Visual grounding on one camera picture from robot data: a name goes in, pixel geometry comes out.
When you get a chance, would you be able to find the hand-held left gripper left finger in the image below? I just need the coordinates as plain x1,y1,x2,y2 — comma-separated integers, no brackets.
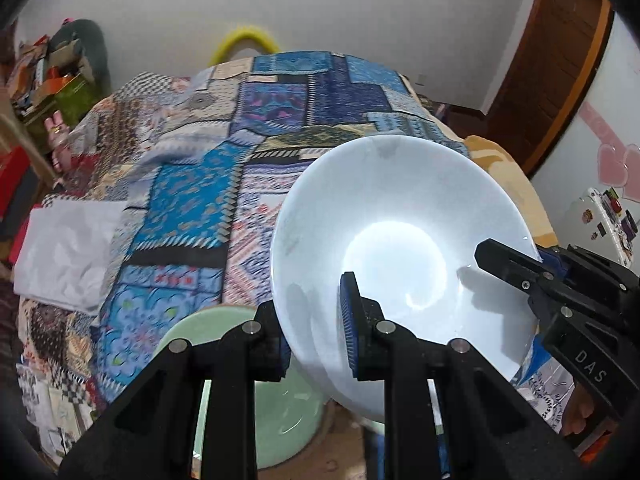
59,300,292,480

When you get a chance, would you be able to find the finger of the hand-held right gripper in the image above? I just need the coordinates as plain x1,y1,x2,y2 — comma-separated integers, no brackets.
474,238,554,295
537,246,571,281

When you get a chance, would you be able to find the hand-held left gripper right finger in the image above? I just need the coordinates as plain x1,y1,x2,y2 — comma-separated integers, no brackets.
339,271,583,480

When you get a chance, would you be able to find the green bowl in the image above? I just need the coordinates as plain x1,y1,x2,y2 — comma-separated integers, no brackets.
152,305,331,472

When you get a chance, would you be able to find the white bowl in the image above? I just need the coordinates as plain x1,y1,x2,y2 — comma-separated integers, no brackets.
270,134,543,423

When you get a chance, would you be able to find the person's right hand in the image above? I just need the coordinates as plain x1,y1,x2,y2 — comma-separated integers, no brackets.
560,387,597,436

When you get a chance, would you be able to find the orange garment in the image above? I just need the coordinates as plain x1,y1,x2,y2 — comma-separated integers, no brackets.
580,430,616,466

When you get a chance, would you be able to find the white cabinet with stickers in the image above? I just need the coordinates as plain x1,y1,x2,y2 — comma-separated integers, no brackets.
530,10,640,281

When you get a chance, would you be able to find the blue patchwork blanket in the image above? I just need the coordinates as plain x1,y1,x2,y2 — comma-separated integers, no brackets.
15,50,591,480

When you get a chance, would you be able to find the brown wooden door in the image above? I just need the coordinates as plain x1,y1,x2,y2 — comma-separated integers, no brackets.
485,0,615,178

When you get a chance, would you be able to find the white cloth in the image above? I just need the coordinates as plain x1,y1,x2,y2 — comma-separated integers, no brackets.
14,197,128,312

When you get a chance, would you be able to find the red box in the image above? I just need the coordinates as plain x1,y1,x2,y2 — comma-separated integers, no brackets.
0,146,32,221

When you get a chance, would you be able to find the pile of boxes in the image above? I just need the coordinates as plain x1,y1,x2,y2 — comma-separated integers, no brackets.
7,35,98,128

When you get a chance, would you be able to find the yellow ring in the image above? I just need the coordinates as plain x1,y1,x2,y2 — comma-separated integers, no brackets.
209,27,281,67

